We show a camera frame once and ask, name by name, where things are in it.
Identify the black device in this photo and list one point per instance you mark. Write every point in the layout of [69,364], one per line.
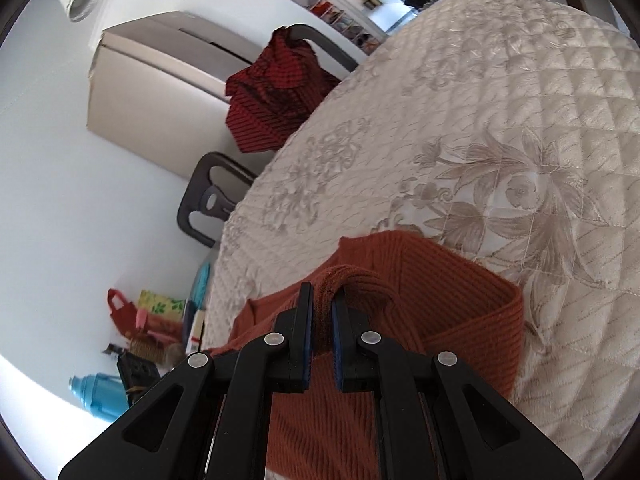
[136,372]

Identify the red checked garment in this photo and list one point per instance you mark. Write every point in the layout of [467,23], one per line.
[270,100]

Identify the blue water bottle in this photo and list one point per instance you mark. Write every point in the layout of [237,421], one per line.
[100,397]

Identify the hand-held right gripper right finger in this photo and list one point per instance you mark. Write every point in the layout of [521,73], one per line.
[339,345]

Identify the teal plastic folder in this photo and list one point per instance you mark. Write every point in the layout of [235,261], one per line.
[202,282]

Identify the beige refrigerator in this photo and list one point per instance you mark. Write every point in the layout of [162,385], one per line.
[150,95]

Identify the dark chair holding garment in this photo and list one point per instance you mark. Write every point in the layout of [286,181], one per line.
[335,52]

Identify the shoe rack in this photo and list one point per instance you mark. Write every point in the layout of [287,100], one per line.
[345,22]

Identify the white red-striped box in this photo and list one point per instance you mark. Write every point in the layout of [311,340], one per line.
[196,330]

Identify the red gift bag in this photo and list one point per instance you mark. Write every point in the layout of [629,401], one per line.
[122,317]

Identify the green floral paper bag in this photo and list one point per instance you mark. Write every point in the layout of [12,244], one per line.
[162,305]

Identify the round ceiling light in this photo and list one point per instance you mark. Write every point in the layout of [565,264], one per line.
[84,2]

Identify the rust orange knit sweater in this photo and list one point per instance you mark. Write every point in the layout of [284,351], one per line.
[425,285]

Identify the round glass jar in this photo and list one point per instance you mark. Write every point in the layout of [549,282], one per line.
[174,355]

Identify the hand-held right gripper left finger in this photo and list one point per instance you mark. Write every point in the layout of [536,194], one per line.
[306,340]

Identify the dark wooden keyhole chair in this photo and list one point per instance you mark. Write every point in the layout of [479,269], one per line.
[200,180]

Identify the cream quilted floral blanket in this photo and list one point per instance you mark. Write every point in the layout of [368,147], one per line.
[500,110]

